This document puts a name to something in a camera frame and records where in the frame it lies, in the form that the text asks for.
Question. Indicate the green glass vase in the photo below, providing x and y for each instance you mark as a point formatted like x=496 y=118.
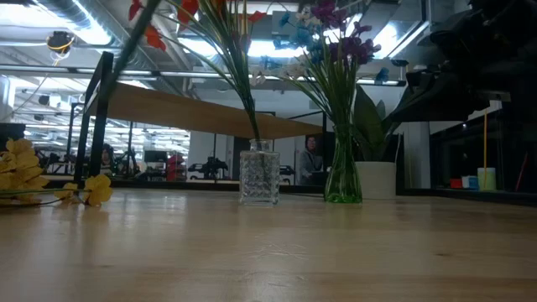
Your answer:
x=343 y=184

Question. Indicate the white artificial flower bunch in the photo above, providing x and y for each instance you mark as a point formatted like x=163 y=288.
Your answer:
x=295 y=70

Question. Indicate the blue artificial flower bunch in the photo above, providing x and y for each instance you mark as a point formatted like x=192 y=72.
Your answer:
x=302 y=38

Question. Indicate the clear textured glass vase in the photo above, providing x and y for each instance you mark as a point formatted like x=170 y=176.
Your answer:
x=260 y=180

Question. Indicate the red artificial flower bunch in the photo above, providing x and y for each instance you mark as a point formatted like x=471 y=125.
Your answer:
x=239 y=63
x=133 y=42

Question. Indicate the yellow artificial flower bunch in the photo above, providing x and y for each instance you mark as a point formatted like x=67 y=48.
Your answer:
x=98 y=191

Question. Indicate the black background robot arm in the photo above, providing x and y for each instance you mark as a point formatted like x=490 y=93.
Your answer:
x=58 y=161
x=210 y=168

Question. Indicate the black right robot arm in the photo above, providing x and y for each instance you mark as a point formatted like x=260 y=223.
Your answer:
x=495 y=42

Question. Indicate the red cup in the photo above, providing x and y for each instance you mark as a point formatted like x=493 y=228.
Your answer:
x=456 y=183

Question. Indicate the white cup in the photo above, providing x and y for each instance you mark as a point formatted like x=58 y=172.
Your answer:
x=465 y=182

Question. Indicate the blue cup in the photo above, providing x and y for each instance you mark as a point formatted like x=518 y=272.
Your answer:
x=473 y=183

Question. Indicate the pale green cup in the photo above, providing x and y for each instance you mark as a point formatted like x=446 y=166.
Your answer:
x=486 y=179

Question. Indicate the snake plant in white pot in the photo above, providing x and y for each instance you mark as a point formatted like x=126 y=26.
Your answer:
x=373 y=180

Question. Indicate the thin red rod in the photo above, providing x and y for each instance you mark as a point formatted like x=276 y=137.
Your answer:
x=521 y=172

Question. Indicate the person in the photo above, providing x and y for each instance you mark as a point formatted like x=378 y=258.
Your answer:
x=107 y=157
x=310 y=161

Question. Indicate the long LED light bar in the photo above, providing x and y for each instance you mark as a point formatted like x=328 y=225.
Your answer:
x=189 y=74

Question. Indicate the black round ceiling device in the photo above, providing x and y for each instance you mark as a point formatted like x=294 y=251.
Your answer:
x=60 y=41

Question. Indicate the black monitor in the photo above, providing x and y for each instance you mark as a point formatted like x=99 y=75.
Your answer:
x=11 y=131

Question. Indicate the small black dome camera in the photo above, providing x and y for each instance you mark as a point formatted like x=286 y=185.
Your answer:
x=399 y=63

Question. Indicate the black aluminium table frame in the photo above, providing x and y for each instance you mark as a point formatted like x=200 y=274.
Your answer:
x=189 y=184

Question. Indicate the wooden shelf black metal frame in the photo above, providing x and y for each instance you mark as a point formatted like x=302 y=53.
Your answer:
x=168 y=109

